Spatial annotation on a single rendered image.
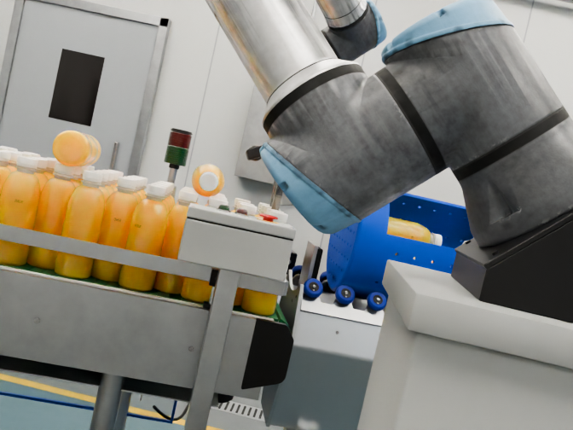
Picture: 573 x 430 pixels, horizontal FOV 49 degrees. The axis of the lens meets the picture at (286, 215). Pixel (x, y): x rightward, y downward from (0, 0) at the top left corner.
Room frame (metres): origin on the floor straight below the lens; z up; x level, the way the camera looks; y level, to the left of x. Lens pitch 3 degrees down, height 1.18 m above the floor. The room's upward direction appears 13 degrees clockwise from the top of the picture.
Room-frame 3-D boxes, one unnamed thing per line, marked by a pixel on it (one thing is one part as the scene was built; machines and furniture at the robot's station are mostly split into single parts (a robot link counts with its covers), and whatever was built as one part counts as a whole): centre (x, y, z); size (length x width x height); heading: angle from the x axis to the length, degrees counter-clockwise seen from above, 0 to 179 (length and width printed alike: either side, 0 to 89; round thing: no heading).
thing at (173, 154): (1.80, 0.34, 1.18); 0.06 x 0.06 x 0.05
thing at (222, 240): (1.18, 0.08, 1.05); 0.20 x 0.10 x 0.10; 98
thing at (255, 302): (1.32, 0.02, 1.00); 0.07 x 0.07 x 0.19
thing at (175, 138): (1.80, 0.34, 1.23); 0.06 x 0.06 x 0.04
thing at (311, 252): (1.49, -0.08, 0.99); 0.10 x 0.02 x 0.12; 8
